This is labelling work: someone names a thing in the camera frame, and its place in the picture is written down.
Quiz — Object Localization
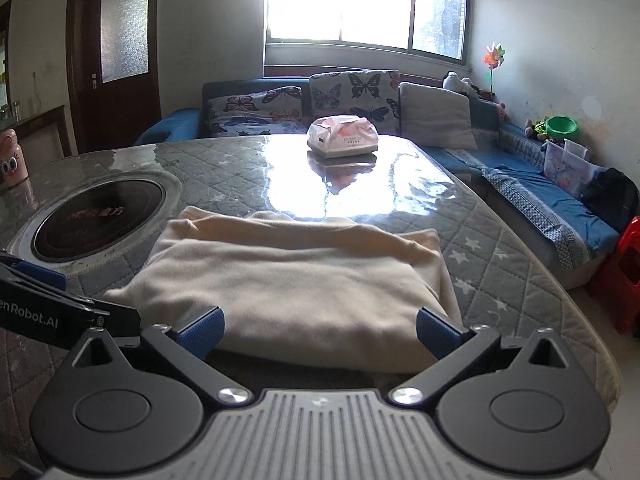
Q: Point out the cream sweatshirt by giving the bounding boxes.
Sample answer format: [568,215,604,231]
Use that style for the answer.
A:
[105,207,461,374]

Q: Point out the round induction hob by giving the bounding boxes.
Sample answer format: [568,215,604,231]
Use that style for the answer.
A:
[32,179,166,263]

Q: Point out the pink cartoon thermos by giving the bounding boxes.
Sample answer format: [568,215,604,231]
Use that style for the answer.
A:
[0,129,28,188]

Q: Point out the blue corner sofa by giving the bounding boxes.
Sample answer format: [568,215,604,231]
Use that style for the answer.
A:
[137,70,626,288]

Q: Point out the red plastic stool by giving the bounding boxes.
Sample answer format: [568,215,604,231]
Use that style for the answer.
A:
[598,217,639,334]

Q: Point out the clear plastic storage box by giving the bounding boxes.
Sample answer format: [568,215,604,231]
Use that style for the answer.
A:
[542,141,602,198]

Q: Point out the plain grey cushion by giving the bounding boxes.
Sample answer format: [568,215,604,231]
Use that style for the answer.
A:
[398,82,477,151]

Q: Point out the black bag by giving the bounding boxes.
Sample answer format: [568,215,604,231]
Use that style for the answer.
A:
[580,168,639,234]

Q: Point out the pink tissue pack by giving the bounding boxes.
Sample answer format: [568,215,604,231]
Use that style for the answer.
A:
[307,115,378,158]

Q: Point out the butterfly cushion left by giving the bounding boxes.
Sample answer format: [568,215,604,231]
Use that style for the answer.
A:
[206,86,307,136]

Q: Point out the butterfly cushion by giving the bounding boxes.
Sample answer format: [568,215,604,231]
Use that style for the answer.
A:
[206,86,307,136]
[309,70,400,134]

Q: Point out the green plastic bowl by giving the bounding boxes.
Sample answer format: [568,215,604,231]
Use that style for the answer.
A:
[544,115,579,142]

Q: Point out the butterfly cushion right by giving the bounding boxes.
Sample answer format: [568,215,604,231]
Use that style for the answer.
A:
[309,70,400,134]

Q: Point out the plush toy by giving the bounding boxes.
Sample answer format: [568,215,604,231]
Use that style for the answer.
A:
[442,70,480,96]

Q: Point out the dark wooden door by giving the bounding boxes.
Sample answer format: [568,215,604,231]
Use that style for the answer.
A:
[65,0,160,153]

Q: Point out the window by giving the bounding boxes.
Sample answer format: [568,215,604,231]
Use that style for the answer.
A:
[265,0,468,63]

